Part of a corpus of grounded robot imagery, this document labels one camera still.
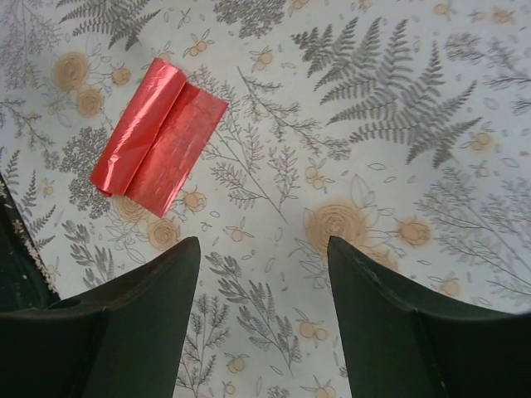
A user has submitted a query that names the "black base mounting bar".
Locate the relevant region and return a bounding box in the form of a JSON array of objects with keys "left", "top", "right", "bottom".
[{"left": 1, "top": 182, "right": 57, "bottom": 312}]

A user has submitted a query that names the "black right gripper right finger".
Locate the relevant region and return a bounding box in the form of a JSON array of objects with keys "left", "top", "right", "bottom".
[{"left": 328, "top": 236, "right": 530, "bottom": 398}]

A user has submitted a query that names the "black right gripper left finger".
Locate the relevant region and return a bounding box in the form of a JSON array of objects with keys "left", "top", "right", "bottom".
[{"left": 1, "top": 237, "right": 201, "bottom": 397}]

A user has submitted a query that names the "red plastic trash bag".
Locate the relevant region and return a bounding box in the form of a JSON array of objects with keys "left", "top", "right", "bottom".
[{"left": 90, "top": 58, "right": 228, "bottom": 218}]

